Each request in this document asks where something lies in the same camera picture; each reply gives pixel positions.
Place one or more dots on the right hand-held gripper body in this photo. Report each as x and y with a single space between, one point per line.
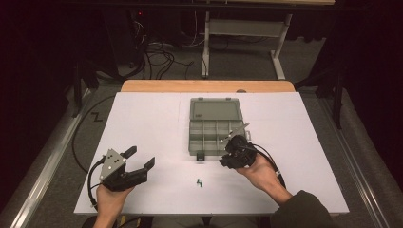
242 152

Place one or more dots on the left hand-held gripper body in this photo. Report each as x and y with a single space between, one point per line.
122 180

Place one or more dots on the grey compartment organizer box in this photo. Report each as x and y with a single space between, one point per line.
215 109

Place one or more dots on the person's left hand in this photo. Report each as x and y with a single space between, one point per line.
109 202

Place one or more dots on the person's right hand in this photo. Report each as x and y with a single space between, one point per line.
261 174

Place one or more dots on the white board table cover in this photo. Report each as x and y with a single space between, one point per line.
152 126

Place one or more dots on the black metal stand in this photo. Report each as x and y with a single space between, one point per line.
77 91
338 95

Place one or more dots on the wooden table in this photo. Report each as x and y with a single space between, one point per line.
190 86

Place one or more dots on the black computer tower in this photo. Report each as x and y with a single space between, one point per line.
122 34

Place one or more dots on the aluminium floor rail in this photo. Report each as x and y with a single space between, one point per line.
41 177
358 171

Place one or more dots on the white metal desk frame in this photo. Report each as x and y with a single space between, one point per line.
244 28

